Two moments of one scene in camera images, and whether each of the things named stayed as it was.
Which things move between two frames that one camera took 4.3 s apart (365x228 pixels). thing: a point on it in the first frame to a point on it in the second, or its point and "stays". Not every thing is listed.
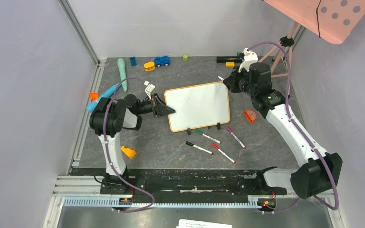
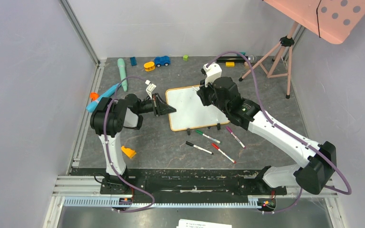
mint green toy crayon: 121,64 stays
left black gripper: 162,109 stays
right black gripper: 230,83 to 202,95
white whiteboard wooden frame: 198,106 stays
